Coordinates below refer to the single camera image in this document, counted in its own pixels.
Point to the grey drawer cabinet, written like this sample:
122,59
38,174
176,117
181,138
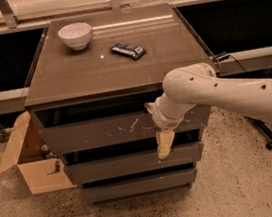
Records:
65,77

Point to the blue snack packet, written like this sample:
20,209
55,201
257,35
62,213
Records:
132,51

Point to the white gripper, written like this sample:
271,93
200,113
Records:
160,117

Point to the grey drawer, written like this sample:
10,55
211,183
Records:
98,164
89,125
140,183

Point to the black wheeled stand leg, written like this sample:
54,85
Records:
264,129

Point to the white ceramic bowl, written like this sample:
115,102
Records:
76,35

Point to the grey bottom drawer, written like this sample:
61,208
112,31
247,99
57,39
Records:
140,183

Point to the brown bottle in box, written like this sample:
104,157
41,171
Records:
46,152

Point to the open cardboard box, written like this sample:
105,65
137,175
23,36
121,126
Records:
23,152

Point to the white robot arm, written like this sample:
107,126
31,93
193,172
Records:
184,88

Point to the grey middle drawer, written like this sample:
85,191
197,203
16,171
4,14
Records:
98,164

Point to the grey top drawer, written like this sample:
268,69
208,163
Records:
89,125

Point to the black power adapter with cable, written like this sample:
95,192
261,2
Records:
228,64

